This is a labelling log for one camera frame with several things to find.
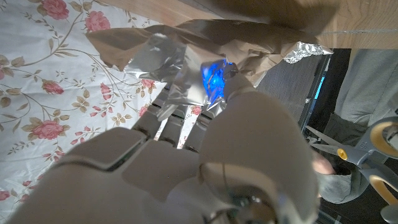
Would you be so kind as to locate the person in grey clothes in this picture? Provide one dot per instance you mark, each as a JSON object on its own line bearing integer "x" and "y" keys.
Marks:
{"x": 367, "y": 87}

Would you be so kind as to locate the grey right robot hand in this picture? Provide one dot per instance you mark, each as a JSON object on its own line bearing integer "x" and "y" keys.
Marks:
{"x": 248, "y": 140}

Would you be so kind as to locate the aluminum foil sheet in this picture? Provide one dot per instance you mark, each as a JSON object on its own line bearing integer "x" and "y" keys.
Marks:
{"x": 248, "y": 40}

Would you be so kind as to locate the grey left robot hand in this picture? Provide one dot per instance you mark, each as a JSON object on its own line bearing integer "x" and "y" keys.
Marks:
{"x": 392, "y": 133}

